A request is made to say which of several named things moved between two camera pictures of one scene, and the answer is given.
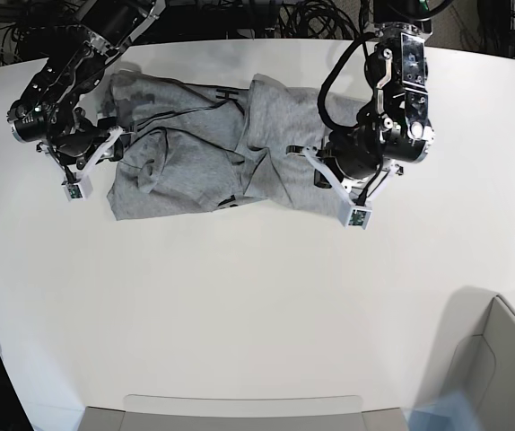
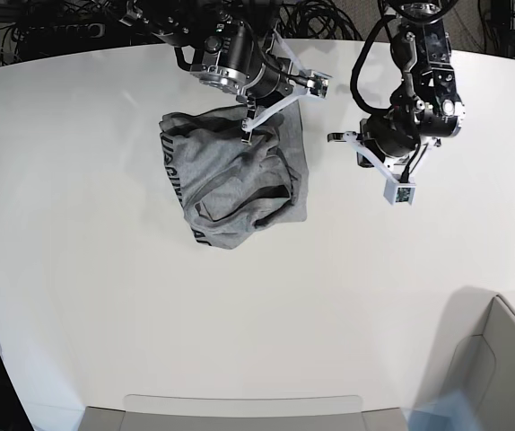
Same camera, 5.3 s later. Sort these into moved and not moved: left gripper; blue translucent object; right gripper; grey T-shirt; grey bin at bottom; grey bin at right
Moved: right gripper; grey T-shirt; left gripper
Not moved: blue translucent object; grey bin at right; grey bin at bottom
